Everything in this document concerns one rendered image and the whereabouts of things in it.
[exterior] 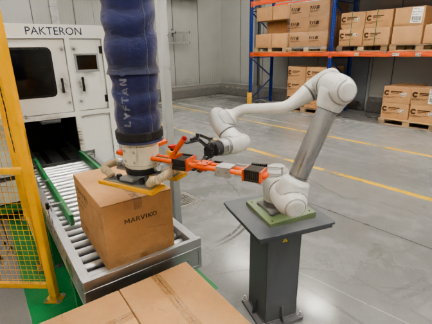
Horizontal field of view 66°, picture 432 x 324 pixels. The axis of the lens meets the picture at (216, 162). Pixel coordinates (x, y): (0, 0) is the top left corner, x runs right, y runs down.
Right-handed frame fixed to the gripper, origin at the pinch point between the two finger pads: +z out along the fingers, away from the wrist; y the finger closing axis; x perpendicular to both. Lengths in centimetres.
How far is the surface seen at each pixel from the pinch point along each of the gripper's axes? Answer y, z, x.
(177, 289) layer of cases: 67, 14, -6
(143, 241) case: 54, 14, 26
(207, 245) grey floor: 121, -76, 79
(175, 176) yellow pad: 11.4, 3.2, 6.0
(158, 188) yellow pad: 11.5, 17.4, -0.5
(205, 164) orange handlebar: -1.2, 3.5, -17.9
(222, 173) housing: 1.2, 1.2, -26.6
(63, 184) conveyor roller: 69, 9, 185
